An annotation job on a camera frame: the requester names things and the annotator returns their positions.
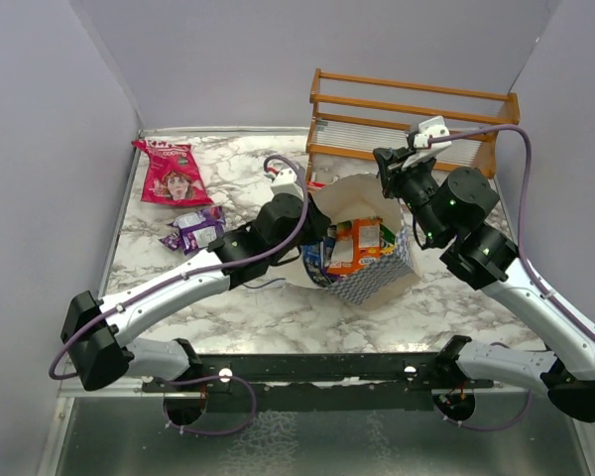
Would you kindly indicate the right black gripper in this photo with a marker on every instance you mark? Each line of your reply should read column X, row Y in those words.
column 395, row 174

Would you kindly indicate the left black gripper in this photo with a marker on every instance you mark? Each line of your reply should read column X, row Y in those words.
column 317, row 224

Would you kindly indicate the blue checkered paper bag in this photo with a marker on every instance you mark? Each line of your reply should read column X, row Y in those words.
column 354, row 197

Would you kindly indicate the purple M&M's packet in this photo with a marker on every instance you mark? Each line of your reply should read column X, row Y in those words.
column 192, row 239

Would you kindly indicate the pink chips bag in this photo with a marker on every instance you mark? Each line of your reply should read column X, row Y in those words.
column 172, row 177

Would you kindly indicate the purple snack packet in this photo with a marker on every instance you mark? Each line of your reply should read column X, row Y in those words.
column 208, row 215

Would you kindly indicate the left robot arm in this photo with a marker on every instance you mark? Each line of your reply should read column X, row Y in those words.
column 102, row 336

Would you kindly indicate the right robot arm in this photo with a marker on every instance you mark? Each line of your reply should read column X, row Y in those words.
column 452, row 215

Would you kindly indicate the blue snack packet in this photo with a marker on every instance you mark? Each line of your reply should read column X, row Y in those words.
column 314, row 263

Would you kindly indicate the orange Fox's candy packet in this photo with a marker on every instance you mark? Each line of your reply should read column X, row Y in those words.
column 357, row 245

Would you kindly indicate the wooden rack shelf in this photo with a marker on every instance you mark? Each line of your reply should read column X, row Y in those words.
column 352, row 115

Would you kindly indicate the green snack packet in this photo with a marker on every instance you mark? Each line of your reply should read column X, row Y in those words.
column 388, row 240

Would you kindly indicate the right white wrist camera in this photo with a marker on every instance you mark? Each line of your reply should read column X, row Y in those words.
column 427, row 140

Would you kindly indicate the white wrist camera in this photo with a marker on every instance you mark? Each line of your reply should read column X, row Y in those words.
column 427, row 140
column 287, row 181

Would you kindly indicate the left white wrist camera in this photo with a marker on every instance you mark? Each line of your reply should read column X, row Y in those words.
column 287, row 181

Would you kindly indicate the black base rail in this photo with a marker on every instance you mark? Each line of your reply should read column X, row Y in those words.
column 319, row 382

